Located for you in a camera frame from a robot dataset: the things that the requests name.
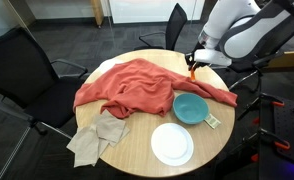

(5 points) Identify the white plate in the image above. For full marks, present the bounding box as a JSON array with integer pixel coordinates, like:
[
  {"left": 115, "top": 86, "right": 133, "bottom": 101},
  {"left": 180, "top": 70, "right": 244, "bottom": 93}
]
[{"left": 150, "top": 122, "right": 195, "bottom": 167}]

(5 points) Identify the wooden post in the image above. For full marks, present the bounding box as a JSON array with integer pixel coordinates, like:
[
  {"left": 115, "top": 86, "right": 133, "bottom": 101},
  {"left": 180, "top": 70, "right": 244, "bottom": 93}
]
[{"left": 89, "top": 0, "right": 106, "bottom": 29}]

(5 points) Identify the beige cloth napkin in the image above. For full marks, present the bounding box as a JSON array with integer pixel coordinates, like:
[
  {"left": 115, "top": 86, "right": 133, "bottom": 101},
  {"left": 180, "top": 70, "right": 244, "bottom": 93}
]
[
  {"left": 89, "top": 109, "right": 131, "bottom": 149},
  {"left": 66, "top": 124, "right": 110, "bottom": 169}
]

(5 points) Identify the orange marker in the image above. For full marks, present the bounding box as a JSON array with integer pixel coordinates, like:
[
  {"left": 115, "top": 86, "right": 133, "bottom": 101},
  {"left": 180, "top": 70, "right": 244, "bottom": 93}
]
[{"left": 189, "top": 66, "right": 197, "bottom": 83}]

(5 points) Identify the black clamp orange handle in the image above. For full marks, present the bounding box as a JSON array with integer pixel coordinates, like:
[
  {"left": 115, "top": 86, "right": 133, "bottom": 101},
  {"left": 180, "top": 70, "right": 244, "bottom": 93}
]
[
  {"left": 236, "top": 93, "right": 286, "bottom": 122},
  {"left": 242, "top": 127, "right": 292, "bottom": 152}
]

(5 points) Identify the small white green packet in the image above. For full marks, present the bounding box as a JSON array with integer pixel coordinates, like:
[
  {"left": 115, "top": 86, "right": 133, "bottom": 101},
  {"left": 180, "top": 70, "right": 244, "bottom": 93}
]
[{"left": 204, "top": 113, "right": 222, "bottom": 130}]

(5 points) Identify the large black mesh office chair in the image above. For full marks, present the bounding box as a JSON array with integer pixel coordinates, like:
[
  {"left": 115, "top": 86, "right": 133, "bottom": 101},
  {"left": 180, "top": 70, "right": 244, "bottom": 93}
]
[{"left": 0, "top": 27, "right": 89, "bottom": 180}]

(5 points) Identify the black office chair chrome base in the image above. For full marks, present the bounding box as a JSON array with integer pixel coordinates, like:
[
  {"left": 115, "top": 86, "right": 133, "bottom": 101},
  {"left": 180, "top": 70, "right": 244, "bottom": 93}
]
[{"left": 216, "top": 0, "right": 294, "bottom": 93}]

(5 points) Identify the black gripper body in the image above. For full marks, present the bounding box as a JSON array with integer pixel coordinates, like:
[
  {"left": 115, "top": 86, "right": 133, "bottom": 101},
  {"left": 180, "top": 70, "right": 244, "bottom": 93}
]
[{"left": 185, "top": 49, "right": 202, "bottom": 70}]

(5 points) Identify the slim black office chair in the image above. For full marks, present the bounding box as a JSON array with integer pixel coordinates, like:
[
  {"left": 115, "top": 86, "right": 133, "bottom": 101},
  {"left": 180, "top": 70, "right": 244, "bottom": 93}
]
[{"left": 134, "top": 2, "right": 189, "bottom": 52}]

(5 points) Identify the red cloth garment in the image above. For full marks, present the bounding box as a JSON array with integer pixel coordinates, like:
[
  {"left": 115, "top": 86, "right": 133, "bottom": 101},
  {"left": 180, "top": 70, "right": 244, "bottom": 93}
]
[{"left": 72, "top": 58, "right": 239, "bottom": 120}]

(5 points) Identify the wooden cabinet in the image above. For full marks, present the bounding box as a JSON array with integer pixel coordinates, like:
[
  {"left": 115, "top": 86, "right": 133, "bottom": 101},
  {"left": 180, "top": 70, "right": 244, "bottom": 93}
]
[{"left": 265, "top": 49, "right": 294, "bottom": 70}]

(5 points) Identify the blue bowl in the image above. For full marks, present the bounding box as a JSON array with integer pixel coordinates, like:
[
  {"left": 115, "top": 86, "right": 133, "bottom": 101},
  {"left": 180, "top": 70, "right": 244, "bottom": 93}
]
[{"left": 172, "top": 92, "right": 210, "bottom": 126}]

